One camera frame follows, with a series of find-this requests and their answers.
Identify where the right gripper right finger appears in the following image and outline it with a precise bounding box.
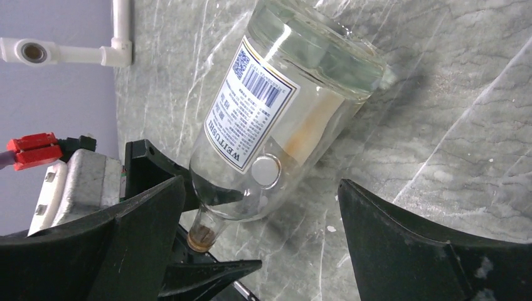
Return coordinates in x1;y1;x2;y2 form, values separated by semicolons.
338;179;531;300

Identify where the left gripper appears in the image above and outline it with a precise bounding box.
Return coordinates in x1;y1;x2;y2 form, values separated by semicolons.
123;139;262;300

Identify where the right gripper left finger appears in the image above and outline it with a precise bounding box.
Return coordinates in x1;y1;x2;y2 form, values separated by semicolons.
1;177;185;300

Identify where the clear bottle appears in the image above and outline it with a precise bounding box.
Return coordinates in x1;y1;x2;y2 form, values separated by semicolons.
187;1;396;253

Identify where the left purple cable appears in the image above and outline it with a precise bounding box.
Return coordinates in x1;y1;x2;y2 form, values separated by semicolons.
0;150;18;171

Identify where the white pvc pipe frame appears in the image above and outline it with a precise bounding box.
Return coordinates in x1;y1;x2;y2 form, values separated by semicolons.
0;0;134;68

